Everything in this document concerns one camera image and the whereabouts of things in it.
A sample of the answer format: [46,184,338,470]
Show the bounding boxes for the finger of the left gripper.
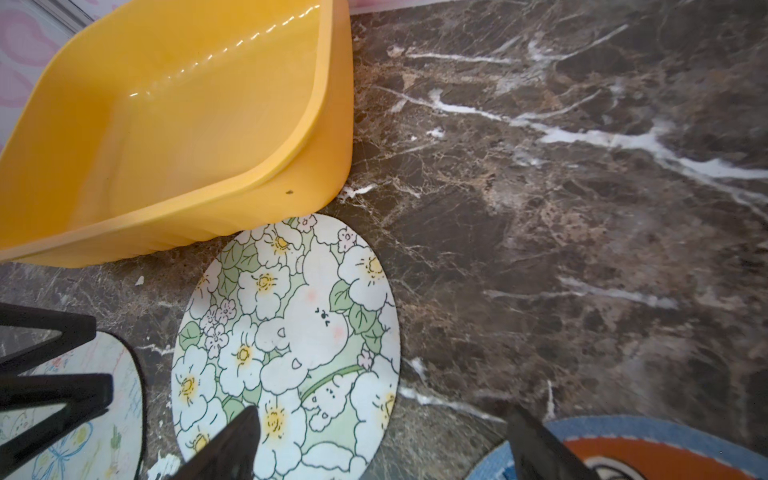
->
[1,303,97,375]
[0,373,115,478]

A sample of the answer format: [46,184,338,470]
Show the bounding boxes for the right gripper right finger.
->
[507,405,600,480]

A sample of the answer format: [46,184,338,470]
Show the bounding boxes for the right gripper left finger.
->
[171,406,261,480]

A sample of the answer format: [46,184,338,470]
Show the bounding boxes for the blue cartoon coaster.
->
[464,415,768,480]

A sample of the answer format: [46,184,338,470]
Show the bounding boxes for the green floral coaster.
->
[171,214,401,479]

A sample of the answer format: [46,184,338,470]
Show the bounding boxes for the yellow plastic storage box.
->
[1,1,354,268]

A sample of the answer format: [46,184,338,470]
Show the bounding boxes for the butterfly doodle coaster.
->
[1,331,145,479]

